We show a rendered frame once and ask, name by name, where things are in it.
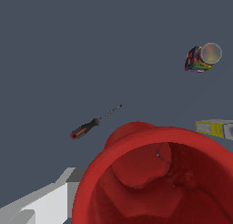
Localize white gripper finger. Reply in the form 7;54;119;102
0;167;89;224

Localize red and black screwdriver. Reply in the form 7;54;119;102
69;104;123;141

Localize red plastic mug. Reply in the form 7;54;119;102
71;121;233;224

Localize yellow and white box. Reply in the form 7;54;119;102
195;118;233;140

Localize multicoloured puzzle cube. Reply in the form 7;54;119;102
184;46;213;74

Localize grey round can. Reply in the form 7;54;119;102
198;42;223;66

